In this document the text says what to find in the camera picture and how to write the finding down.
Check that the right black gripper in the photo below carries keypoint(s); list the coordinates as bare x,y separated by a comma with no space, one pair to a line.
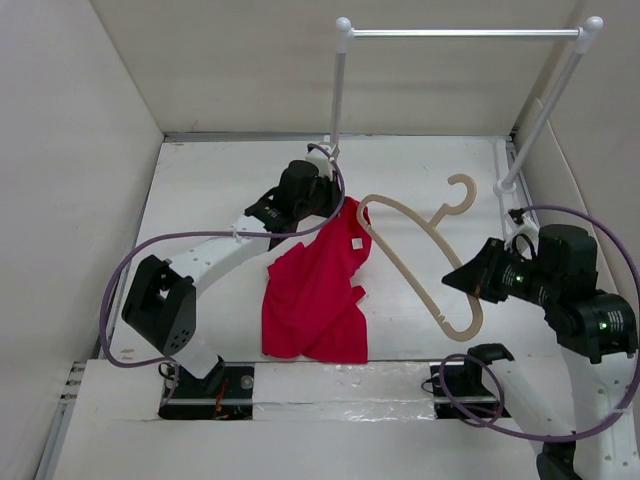
477,274

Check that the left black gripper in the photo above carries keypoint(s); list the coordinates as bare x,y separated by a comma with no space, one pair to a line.
331,188

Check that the wooden clothes hanger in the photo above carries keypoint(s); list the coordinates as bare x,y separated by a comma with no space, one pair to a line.
429,227

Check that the red t-shirt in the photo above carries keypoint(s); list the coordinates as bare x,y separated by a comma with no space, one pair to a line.
310,306

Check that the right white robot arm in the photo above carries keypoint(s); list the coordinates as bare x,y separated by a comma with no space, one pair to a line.
597,334

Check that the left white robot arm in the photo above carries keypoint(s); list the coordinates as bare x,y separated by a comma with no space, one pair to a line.
161,304

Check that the white metal clothes rack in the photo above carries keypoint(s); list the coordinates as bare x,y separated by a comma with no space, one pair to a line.
505,188

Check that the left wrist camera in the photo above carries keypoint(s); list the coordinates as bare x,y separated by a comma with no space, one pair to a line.
322,155

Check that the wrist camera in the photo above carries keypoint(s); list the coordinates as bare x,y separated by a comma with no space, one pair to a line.
322,155
518,221

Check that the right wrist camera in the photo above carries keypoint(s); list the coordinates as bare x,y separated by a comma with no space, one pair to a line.
518,221

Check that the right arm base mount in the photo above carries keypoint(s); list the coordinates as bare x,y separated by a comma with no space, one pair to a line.
465,383

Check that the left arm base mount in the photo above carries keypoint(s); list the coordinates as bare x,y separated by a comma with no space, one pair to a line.
226,395

